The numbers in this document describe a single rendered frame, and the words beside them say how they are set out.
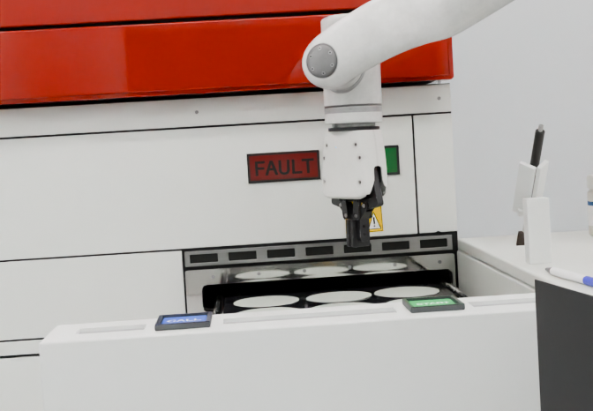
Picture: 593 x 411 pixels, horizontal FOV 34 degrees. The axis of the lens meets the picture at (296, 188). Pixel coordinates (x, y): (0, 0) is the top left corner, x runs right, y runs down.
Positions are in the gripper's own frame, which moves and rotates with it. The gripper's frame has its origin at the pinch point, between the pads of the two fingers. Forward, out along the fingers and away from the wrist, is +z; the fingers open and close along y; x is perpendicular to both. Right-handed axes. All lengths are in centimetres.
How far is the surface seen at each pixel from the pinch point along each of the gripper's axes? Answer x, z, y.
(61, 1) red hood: -30, -37, -33
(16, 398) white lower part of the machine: -37, 26, -44
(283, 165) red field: 0.6, -9.9, -19.2
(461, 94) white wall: 134, -26, -111
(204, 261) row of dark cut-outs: -10.6, 5.2, -26.9
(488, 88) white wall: 141, -28, -106
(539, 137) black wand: 6.5, -13.0, 28.9
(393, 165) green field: 15.7, -9.1, -9.6
